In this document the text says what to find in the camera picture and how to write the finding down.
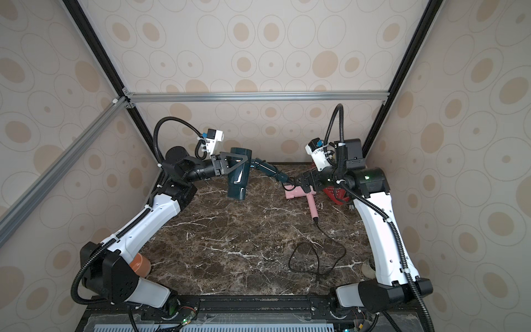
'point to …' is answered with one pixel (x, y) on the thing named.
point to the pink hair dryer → (292, 191)
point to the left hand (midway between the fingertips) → (249, 163)
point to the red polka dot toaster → (337, 195)
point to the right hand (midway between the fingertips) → (305, 174)
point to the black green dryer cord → (286, 189)
